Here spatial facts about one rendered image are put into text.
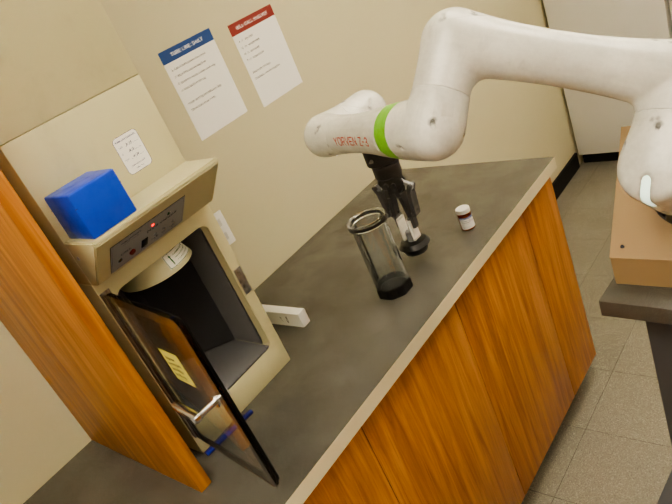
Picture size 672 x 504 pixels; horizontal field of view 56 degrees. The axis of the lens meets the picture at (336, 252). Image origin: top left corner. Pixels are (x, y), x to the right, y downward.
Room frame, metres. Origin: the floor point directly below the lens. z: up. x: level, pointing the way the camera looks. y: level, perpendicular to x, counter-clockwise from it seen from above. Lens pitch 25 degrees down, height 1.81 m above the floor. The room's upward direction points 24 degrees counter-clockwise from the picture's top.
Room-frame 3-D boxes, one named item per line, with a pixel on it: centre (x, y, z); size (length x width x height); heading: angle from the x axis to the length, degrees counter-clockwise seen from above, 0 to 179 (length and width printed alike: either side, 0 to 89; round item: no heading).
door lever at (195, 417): (0.96, 0.34, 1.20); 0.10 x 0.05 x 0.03; 34
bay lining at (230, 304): (1.36, 0.42, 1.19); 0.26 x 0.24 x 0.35; 131
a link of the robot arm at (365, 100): (1.58, -0.21, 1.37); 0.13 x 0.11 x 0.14; 113
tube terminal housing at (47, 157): (1.37, 0.42, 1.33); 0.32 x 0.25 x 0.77; 131
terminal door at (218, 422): (1.03, 0.36, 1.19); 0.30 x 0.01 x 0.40; 34
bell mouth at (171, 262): (1.36, 0.39, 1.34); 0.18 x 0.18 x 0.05
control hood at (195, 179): (1.23, 0.30, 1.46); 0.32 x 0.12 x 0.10; 131
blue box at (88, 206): (1.16, 0.37, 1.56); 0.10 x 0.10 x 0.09; 41
